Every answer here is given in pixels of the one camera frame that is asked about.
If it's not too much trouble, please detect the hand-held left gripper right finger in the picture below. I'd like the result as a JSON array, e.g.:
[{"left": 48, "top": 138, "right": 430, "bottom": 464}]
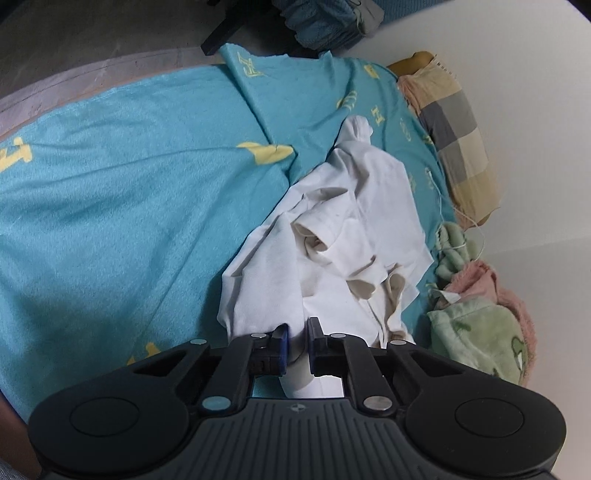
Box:
[{"left": 308, "top": 318, "right": 462, "bottom": 414}]

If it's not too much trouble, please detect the grey cloth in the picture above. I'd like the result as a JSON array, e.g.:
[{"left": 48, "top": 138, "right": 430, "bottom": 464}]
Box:
[{"left": 353, "top": 0, "right": 385, "bottom": 35}]

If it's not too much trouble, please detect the green fleece blanket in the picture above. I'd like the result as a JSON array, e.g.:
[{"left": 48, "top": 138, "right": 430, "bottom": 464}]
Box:
[{"left": 427, "top": 222, "right": 529, "bottom": 384}]

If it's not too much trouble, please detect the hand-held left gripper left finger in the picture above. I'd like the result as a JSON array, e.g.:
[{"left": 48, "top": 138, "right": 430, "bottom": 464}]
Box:
[{"left": 127, "top": 325, "right": 291, "bottom": 414}]

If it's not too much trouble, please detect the blue garment on chair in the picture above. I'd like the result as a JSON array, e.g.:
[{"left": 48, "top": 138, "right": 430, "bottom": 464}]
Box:
[{"left": 201, "top": 0, "right": 444, "bottom": 56}]

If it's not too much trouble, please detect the checkered pillow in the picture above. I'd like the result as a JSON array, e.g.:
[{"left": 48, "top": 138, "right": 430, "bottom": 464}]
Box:
[{"left": 388, "top": 51, "right": 504, "bottom": 227}]

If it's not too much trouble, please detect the teal printed bed sheet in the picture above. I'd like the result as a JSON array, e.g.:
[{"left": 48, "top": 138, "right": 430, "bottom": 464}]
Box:
[{"left": 0, "top": 44, "right": 458, "bottom": 416}]

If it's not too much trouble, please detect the white cable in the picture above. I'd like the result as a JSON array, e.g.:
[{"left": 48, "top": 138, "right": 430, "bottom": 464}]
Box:
[{"left": 425, "top": 168, "right": 485, "bottom": 252}]

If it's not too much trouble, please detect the white shirt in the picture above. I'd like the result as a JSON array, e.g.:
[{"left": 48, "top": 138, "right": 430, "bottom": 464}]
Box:
[{"left": 217, "top": 115, "right": 435, "bottom": 400}]

